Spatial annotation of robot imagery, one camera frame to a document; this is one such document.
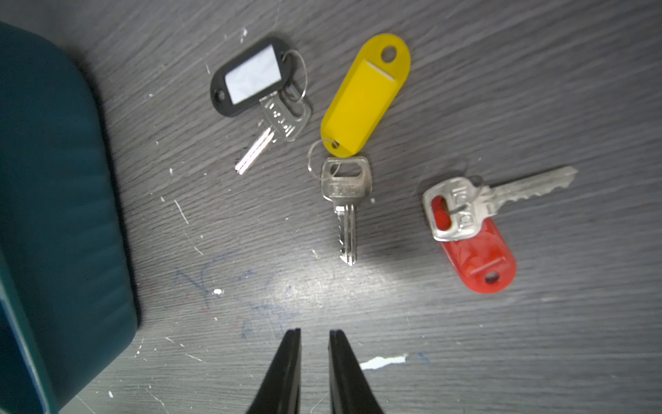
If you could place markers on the teal storage box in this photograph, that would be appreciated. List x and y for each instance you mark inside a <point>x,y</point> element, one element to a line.
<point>67,303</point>

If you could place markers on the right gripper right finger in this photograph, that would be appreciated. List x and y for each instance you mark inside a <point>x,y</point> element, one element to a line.
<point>350,392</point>

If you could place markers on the red tag key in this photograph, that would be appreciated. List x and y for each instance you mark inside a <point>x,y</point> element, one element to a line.
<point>460,217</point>

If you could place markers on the black tag key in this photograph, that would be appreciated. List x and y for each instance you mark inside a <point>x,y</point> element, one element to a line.
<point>272,76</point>

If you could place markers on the yellow tag key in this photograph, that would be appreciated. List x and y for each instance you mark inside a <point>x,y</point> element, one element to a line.
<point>373,81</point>

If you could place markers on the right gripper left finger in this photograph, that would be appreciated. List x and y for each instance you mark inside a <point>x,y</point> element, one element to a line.
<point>280,390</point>

